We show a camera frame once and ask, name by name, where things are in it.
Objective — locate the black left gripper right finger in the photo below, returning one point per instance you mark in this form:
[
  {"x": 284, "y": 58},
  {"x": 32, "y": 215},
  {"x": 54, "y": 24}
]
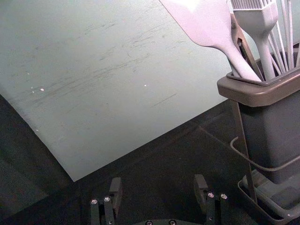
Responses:
[{"x": 212, "y": 206}]

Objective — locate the black table cloth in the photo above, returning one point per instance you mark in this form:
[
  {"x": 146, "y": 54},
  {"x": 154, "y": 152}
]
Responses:
[{"x": 164, "y": 159}]

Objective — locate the grey plastic utensil holder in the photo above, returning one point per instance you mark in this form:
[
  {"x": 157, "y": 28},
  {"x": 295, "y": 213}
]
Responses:
[{"x": 272, "y": 131}]

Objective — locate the steel rack bar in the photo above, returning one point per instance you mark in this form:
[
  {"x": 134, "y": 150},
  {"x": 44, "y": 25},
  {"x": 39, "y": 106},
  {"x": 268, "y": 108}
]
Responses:
[{"x": 243, "y": 145}]

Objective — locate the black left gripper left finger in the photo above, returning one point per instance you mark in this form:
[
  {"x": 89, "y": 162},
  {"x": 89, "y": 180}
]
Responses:
[{"x": 108, "y": 208}]

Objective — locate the white silicone spatula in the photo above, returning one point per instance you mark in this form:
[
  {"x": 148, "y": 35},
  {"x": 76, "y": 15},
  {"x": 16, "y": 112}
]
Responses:
[{"x": 206, "y": 23}]

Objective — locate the plain pale wall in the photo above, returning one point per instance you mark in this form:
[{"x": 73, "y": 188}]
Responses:
[{"x": 93, "y": 70}]

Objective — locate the steel kitchen tongs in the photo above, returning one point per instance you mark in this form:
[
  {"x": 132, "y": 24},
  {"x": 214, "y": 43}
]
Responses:
[{"x": 243, "y": 47}]

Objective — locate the white silicone basting brush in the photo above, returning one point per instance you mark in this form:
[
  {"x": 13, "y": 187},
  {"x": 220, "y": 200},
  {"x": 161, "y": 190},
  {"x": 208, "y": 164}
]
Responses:
[{"x": 257, "y": 21}]

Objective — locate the black rack base tray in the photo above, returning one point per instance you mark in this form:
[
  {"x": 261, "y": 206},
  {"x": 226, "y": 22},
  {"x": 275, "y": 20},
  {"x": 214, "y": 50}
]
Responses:
[{"x": 276, "y": 201}]

